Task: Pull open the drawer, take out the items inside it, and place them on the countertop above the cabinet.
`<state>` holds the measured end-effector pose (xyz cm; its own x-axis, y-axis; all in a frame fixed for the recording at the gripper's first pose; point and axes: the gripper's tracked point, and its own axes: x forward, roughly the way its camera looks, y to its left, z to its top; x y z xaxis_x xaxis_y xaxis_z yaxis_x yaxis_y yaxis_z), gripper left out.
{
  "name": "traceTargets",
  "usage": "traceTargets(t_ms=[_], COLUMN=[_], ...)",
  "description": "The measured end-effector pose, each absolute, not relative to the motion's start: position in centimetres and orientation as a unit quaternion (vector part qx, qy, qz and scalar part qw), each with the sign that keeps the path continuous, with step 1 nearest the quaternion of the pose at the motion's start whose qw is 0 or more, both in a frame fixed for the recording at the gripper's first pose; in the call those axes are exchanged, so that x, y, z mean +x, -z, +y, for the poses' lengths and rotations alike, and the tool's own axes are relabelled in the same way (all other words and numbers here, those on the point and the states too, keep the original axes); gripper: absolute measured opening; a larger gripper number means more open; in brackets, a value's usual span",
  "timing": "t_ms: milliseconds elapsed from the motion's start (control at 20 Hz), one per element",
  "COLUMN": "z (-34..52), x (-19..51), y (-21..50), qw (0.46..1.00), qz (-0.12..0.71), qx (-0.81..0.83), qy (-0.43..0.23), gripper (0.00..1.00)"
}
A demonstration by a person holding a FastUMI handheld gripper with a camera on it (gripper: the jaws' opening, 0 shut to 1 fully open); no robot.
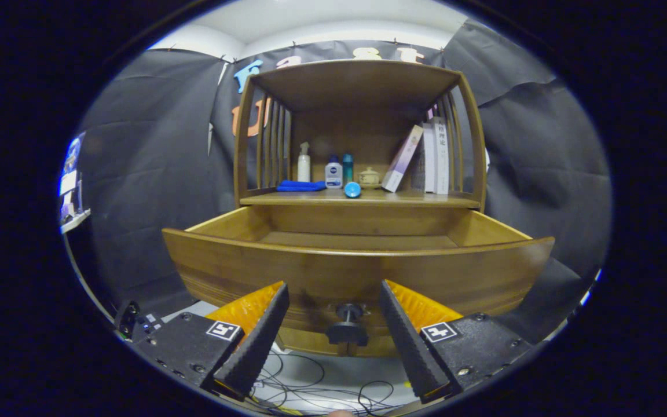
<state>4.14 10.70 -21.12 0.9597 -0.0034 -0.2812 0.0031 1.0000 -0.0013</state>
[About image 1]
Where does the white book patterned cover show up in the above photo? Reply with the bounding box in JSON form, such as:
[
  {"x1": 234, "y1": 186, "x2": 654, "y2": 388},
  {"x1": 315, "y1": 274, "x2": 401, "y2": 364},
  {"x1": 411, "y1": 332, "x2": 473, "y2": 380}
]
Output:
[{"x1": 415, "y1": 123, "x2": 437, "y2": 193}]

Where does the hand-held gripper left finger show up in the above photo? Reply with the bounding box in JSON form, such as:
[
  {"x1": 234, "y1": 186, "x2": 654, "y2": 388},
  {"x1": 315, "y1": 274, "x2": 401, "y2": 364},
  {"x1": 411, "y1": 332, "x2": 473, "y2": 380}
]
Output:
[{"x1": 131, "y1": 281, "x2": 291, "y2": 401}]

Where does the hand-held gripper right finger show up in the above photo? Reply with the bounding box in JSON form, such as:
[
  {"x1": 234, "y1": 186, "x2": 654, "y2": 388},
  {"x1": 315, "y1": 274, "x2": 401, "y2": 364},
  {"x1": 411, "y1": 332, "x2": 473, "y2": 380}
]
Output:
[{"x1": 379, "y1": 279, "x2": 534, "y2": 404}]

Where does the black device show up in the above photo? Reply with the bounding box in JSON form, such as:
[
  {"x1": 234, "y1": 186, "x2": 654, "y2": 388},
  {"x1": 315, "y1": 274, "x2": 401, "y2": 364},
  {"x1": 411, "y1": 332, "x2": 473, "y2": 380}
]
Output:
[{"x1": 115, "y1": 299, "x2": 165, "y2": 342}]

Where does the bright wall poster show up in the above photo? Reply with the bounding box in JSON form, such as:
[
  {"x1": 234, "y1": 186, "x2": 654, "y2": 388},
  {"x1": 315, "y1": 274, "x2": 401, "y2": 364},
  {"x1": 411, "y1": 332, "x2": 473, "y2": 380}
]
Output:
[{"x1": 58, "y1": 133, "x2": 86, "y2": 221}]

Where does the white lotion bottle blue label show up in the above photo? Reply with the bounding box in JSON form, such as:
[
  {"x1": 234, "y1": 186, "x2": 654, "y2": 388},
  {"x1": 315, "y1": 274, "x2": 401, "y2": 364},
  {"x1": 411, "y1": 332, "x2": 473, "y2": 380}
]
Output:
[{"x1": 325, "y1": 155, "x2": 343, "y2": 190}]

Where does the purple white box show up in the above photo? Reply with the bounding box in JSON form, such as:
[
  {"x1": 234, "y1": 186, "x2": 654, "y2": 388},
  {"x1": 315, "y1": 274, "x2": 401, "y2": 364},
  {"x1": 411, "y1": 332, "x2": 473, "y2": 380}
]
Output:
[{"x1": 381, "y1": 125, "x2": 424, "y2": 193}]

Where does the white wall shelf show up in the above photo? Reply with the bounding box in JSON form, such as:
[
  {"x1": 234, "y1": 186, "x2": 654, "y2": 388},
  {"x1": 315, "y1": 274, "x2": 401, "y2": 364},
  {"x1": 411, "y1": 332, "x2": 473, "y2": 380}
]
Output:
[{"x1": 60, "y1": 208, "x2": 92, "y2": 234}]

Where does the brown wooden drawer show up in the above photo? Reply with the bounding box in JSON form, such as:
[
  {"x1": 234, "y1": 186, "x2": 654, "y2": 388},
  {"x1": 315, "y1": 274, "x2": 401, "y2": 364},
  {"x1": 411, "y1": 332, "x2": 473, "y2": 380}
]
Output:
[{"x1": 162, "y1": 206, "x2": 555, "y2": 358}]

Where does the brown wooden countertop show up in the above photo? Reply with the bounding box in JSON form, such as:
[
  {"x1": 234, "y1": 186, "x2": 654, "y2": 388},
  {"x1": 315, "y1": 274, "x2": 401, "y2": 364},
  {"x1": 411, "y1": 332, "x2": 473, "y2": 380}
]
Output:
[{"x1": 240, "y1": 188, "x2": 482, "y2": 209}]

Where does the brown wooden cabinet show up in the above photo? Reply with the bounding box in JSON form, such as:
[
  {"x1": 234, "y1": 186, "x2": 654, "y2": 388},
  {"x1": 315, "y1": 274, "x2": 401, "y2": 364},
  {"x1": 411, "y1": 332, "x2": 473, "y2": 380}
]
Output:
[{"x1": 233, "y1": 59, "x2": 488, "y2": 358}]

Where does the blue folded cloth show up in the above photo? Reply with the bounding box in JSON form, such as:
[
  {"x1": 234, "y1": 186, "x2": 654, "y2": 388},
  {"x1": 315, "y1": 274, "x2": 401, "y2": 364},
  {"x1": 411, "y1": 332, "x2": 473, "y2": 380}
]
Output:
[{"x1": 276, "y1": 180, "x2": 327, "y2": 192}]

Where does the white pump bottle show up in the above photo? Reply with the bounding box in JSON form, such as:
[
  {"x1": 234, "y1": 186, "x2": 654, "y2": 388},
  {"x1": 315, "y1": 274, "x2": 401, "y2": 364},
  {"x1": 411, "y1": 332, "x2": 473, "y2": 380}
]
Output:
[{"x1": 297, "y1": 142, "x2": 311, "y2": 183}]

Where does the tangle of black cables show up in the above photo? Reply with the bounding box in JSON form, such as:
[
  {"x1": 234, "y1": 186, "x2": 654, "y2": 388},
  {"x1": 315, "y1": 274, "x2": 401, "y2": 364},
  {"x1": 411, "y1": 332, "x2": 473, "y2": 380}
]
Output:
[{"x1": 250, "y1": 346, "x2": 421, "y2": 417}]

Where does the black drawer knob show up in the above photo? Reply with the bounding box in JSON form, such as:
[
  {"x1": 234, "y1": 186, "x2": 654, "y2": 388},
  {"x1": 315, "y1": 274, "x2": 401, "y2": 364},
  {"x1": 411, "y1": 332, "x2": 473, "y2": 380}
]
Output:
[{"x1": 326, "y1": 303, "x2": 370, "y2": 347}]

